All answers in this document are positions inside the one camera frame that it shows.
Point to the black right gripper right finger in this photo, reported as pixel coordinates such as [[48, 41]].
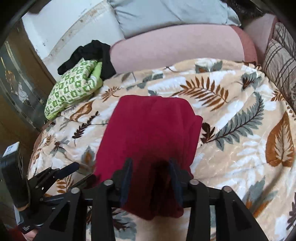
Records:
[[233, 219]]

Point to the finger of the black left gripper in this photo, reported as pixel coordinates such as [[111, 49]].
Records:
[[67, 170], [86, 182]]

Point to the beige leaf print blanket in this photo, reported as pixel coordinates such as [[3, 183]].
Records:
[[247, 141]]

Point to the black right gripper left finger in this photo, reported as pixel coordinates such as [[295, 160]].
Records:
[[69, 211]]

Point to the green white patterned pillow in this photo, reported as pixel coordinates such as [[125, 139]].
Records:
[[75, 84]]

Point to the light grey pillow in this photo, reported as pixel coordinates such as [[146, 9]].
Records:
[[140, 16]]

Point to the pink bolster cushion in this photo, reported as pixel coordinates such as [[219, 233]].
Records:
[[170, 45]]

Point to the wooden glass door cabinet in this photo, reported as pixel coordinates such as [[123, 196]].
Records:
[[25, 86]]

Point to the dark furry cushion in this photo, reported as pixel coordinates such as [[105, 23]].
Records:
[[244, 9]]

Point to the black clothing pile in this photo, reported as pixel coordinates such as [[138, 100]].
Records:
[[95, 50]]

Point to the dark red garment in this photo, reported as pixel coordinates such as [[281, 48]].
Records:
[[153, 132]]

